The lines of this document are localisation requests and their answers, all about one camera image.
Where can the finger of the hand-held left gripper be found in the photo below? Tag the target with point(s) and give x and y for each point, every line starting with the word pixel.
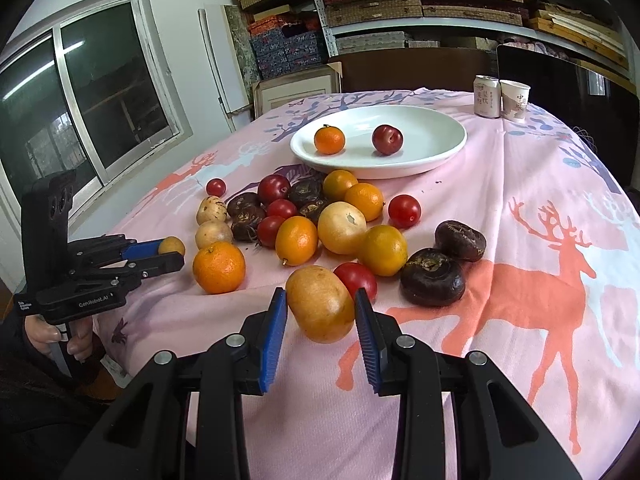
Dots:
pixel 142 249
pixel 160 262

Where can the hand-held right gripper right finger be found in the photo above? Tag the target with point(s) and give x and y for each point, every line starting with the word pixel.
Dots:
pixel 367 345

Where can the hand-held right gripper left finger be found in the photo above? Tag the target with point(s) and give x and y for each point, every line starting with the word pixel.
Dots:
pixel 272 340

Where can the small yellow fruit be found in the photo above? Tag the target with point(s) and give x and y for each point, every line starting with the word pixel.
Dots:
pixel 172 246

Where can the large yellow fruit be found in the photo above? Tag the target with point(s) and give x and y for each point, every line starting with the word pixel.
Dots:
pixel 320 303

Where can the red cherry tomato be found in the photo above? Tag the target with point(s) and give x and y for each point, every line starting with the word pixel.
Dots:
pixel 404 211
pixel 357 277
pixel 281 208
pixel 270 231

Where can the striped yellow fruit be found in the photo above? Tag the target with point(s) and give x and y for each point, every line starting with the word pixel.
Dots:
pixel 211 209

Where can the small cherry tomato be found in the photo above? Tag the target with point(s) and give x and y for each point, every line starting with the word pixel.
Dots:
pixel 216 187

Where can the large dark water chestnut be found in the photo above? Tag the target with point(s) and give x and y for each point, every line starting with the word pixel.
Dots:
pixel 432 277

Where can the yellow-orange kumquat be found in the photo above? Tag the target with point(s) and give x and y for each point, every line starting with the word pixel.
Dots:
pixel 382 251

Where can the white plate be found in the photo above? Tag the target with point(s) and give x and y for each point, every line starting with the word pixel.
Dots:
pixel 425 132

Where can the person's left forearm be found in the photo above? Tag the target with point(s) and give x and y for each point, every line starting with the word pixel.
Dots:
pixel 30 410

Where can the person's left hand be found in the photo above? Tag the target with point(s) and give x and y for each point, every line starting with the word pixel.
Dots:
pixel 40 334

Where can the oval orange kumquat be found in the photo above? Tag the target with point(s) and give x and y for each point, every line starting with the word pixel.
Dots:
pixel 296 240

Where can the pale yellow round fruit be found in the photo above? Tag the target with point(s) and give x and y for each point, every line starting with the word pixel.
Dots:
pixel 342 230

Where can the sliding window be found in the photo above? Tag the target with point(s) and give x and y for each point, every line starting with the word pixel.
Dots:
pixel 100 100

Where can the pink deer print tablecloth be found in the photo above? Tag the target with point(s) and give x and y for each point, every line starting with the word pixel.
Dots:
pixel 500 350

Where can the red plum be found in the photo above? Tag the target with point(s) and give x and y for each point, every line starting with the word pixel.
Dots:
pixel 387 140
pixel 273 189

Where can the white board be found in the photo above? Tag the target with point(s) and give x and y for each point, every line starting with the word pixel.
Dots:
pixel 220 60

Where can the mandarin orange with stem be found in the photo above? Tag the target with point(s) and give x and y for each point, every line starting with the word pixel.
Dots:
pixel 329 141

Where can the wooden framed box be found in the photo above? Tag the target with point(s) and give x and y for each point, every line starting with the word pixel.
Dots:
pixel 295 90

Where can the grey patterned panel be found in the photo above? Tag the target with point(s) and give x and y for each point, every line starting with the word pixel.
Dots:
pixel 242 45

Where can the stack of blue patterned boxes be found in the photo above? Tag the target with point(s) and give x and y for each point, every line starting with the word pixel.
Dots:
pixel 290 50

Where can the pale drink can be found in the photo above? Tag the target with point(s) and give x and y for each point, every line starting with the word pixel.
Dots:
pixel 487 97

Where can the brown cabinet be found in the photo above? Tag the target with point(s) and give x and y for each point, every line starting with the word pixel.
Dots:
pixel 415 72

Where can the white metal shelf rack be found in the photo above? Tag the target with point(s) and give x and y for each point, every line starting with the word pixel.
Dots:
pixel 327 35

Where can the white paper cup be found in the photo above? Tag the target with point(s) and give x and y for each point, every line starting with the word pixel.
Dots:
pixel 515 101

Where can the black panel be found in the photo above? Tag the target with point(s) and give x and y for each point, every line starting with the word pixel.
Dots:
pixel 560 110

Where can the stack of woven boxes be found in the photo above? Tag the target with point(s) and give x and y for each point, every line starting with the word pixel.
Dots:
pixel 465 0

